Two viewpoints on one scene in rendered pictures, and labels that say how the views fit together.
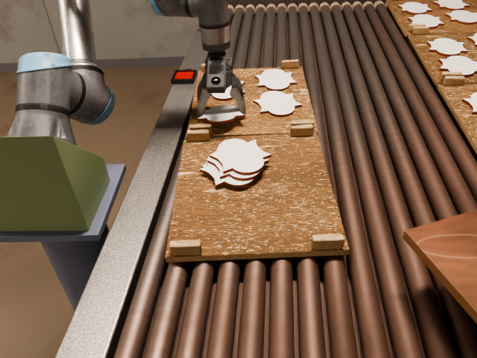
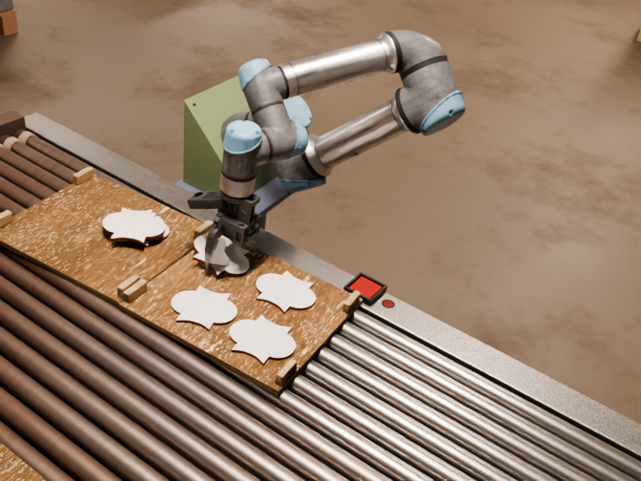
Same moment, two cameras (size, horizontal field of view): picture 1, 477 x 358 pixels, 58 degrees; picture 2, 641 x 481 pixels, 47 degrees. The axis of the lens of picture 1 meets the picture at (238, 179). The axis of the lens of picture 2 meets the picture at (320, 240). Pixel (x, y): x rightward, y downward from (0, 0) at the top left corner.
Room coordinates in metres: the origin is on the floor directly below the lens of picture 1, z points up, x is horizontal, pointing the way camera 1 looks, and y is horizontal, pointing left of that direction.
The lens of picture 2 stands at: (1.78, -1.13, 2.00)
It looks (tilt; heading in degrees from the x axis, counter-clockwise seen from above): 35 degrees down; 113
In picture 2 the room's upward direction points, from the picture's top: 8 degrees clockwise
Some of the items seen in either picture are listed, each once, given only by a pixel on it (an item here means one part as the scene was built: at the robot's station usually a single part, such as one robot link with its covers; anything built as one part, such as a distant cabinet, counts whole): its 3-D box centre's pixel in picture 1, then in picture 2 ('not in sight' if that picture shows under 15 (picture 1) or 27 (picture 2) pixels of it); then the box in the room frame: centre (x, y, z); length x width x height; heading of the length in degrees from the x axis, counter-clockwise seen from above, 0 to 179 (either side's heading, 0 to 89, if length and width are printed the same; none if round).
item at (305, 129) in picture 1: (302, 130); (129, 285); (0.94, -0.17, 0.95); 0.06 x 0.02 x 0.03; 88
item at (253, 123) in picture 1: (250, 99); (244, 303); (1.16, -0.05, 0.93); 0.41 x 0.35 x 0.02; 177
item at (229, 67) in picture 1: (218, 63); (237, 214); (1.08, 0.03, 1.09); 0.09 x 0.08 x 0.12; 177
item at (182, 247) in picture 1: (185, 247); (83, 176); (0.56, 0.11, 0.95); 0.06 x 0.02 x 0.03; 88
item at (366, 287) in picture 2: (184, 77); (364, 289); (1.36, 0.16, 0.92); 0.06 x 0.06 x 0.01; 83
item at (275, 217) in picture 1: (253, 187); (104, 233); (0.75, -0.03, 0.93); 0.41 x 0.35 x 0.02; 178
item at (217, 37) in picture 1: (214, 34); (238, 181); (1.07, 0.04, 1.17); 0.08 x 0.08 x 0.05
